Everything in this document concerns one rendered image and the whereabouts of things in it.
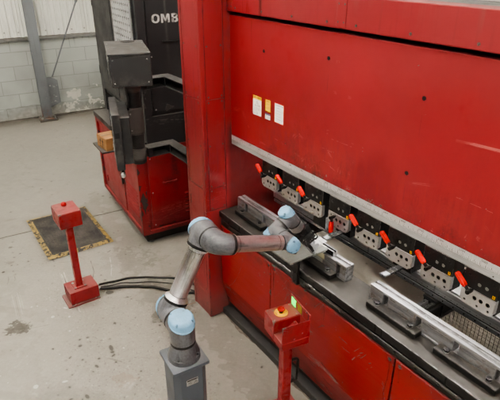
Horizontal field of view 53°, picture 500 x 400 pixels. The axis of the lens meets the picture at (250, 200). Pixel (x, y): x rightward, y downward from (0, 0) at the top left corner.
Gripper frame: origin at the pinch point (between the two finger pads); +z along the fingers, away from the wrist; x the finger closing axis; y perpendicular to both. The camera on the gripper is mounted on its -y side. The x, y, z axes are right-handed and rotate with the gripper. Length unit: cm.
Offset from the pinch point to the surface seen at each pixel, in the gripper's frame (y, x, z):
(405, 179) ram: 42, -47, -37
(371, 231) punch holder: 22.9, -29.7, -11.7
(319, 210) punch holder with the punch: 18.8, 6.8, -11.6
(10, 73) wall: -55, 696, -51
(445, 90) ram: 66, -60, -70
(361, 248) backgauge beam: 25.2, 3.1, 29.0
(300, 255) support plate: -5.4, 3.9, -1.5
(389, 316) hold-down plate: 0, -49, 17
